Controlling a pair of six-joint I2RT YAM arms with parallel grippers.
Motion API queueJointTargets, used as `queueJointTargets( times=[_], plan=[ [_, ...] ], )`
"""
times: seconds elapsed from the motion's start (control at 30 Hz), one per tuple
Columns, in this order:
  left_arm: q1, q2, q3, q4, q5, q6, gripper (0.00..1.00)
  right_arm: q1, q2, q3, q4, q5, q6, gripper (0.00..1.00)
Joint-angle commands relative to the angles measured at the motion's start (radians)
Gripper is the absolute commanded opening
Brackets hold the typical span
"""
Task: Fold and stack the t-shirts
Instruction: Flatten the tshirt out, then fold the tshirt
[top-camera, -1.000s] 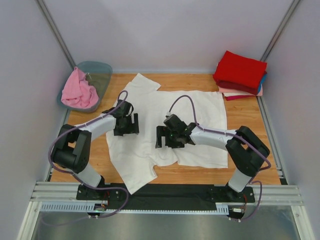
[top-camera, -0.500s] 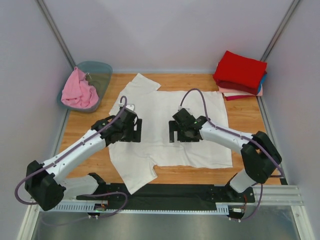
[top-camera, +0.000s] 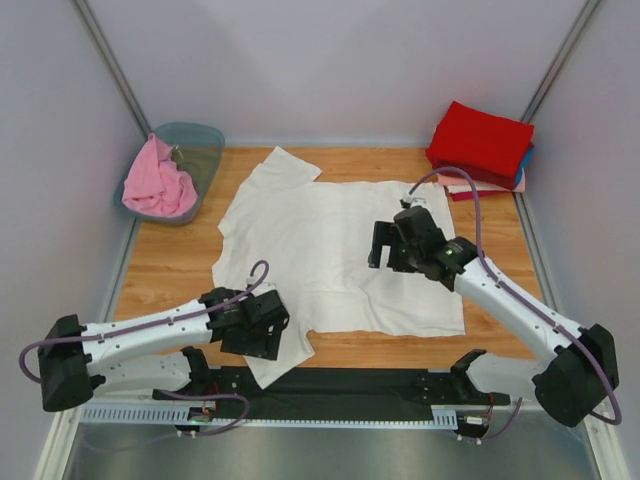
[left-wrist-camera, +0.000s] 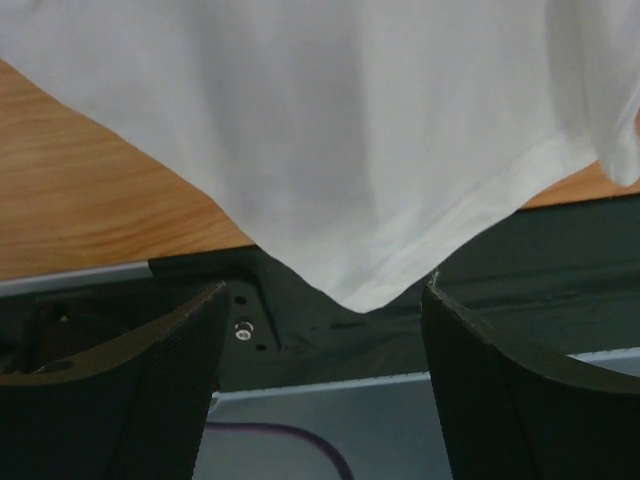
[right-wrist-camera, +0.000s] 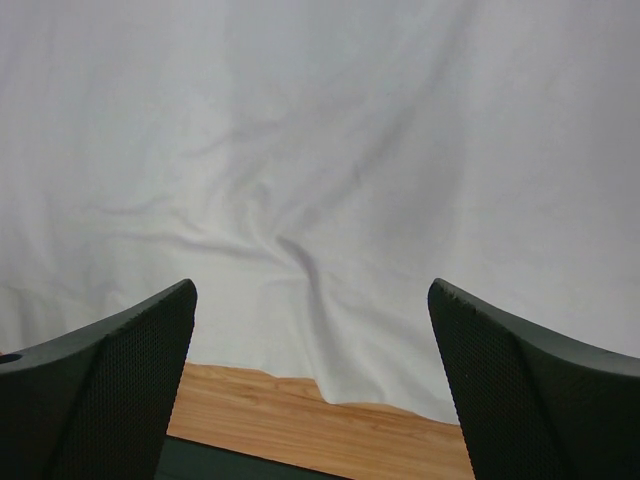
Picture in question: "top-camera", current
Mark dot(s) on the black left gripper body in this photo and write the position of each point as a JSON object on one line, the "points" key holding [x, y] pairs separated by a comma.
{"points": [[258, 344]]}

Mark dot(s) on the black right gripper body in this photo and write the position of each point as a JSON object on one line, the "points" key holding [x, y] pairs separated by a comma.
{"points": [[405, 259]]}

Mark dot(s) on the white t shirt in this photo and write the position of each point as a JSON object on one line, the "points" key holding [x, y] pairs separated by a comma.
{"points": [[316, 237]]}

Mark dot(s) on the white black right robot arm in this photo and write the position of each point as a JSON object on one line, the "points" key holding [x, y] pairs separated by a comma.
{"points": [[574, 368]]}

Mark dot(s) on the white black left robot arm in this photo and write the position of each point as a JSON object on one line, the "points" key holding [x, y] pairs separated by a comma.
{"points": [[74, 366]]}

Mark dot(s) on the cream folded t shirt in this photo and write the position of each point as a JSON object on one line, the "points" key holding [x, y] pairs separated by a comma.
{"points": [[480, 188]]}

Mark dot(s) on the crimson folded t shirt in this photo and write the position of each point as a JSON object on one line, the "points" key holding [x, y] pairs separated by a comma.
{"points": [[469, 195]]}

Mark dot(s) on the pink folded t shirt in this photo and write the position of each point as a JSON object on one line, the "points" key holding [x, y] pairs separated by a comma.
{"points": [[446, 177]]}

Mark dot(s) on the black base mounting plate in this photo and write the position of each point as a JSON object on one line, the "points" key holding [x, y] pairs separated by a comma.
{"points": [[342, 393]]}

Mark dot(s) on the dark red folded t shirt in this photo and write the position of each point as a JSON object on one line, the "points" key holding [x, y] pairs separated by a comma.
{"points": [[482, 174]]}

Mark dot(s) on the blue folded t shirt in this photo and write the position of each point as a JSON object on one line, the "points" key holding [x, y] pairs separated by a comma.
{"points": [[527, 157]]}

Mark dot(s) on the pink crumpled t shirt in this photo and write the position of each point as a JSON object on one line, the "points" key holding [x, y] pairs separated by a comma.
{"points": [[154, 185]]}

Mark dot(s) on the grey-blue plastic bin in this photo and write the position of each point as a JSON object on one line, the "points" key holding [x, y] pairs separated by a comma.
{"points": [[197, 150]]}

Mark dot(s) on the right aluminium side rail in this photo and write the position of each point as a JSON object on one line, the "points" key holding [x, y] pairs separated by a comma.
{"points": [[535, 251]]}

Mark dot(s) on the aluminium side rail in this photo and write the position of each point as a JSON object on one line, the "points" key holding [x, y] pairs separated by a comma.
{"points": [[535, 251], [115, 286]]}

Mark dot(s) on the grey slotted cable duct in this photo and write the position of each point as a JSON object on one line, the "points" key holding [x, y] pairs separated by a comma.
{"points": [[187, 416]]}

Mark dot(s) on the left aluminium side rail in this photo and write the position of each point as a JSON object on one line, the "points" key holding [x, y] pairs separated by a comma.
{"points": [[115, 286]]}

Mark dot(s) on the aluminium frame rail front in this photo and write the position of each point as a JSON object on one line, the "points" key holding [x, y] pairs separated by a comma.
{"points": [[564, 401]]}

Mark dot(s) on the right aluminium corner post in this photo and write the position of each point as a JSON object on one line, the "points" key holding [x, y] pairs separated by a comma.
{"points": [[568, 46]]}

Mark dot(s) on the aluminium corner post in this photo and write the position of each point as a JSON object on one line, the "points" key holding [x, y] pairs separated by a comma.
{"points": [[96, 35], [568, 46]]}

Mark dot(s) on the left aluminium corner post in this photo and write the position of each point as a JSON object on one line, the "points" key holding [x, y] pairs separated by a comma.
{"points": [[96, 35]]}

